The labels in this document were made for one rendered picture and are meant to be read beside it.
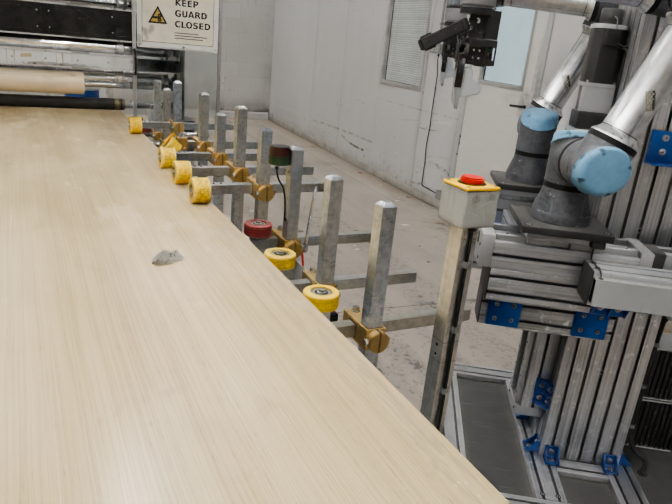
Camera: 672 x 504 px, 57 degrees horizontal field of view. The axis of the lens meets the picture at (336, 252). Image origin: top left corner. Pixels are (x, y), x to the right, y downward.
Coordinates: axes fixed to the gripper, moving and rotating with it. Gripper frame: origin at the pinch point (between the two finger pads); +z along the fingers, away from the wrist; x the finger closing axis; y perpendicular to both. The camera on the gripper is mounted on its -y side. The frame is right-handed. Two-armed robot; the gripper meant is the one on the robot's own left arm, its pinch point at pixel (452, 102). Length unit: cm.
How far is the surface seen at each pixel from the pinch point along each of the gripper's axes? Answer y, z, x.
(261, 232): -46, 42, 19
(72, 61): -199, 14, 194
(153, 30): -160, -6, 215
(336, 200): -24.3, 26.1, 1.8
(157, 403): -41, 42, -69
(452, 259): 1.2, 23.1, -41.0
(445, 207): -1.3, 14.2, -40.3
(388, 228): -10.6, 25.4, -19.2
